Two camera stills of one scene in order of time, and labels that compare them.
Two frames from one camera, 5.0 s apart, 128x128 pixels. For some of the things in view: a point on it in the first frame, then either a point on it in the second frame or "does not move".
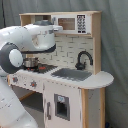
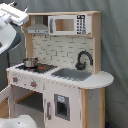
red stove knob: x=15 y=79 does not move
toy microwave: x=68 y=22 does not move
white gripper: x=57 y=28 to x=12 y=13
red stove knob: x=33 y=84 does not move
